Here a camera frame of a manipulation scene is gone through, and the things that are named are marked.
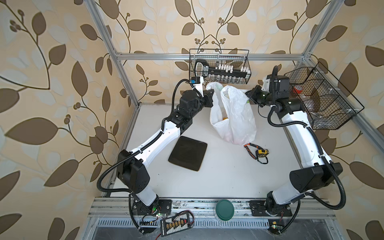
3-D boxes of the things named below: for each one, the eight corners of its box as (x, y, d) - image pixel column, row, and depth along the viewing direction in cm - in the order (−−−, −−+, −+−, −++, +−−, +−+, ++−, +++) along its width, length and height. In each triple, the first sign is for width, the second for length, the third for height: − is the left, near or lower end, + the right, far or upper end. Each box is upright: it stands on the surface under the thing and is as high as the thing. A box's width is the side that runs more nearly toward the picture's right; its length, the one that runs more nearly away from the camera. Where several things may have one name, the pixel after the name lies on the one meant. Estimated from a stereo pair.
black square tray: (168, 161, 92) (167, 160, 90) (180, 136, 103) (179, 135, 101) (199, 171, 88) (199, 170, 86) (207, 144, 99) (207, 143, 97)
